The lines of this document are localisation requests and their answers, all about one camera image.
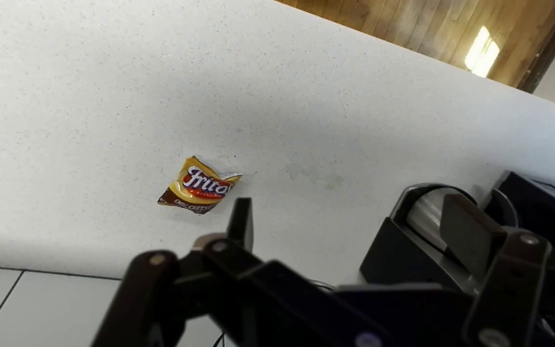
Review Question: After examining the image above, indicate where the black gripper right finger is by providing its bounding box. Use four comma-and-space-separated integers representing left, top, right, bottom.
441, 195, 555, 347

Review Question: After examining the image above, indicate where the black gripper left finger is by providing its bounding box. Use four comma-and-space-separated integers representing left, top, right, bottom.
91, 199, 382, 347

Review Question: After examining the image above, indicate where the Fritos chip bag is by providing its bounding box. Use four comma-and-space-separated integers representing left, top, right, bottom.
158, 157, 241, 214

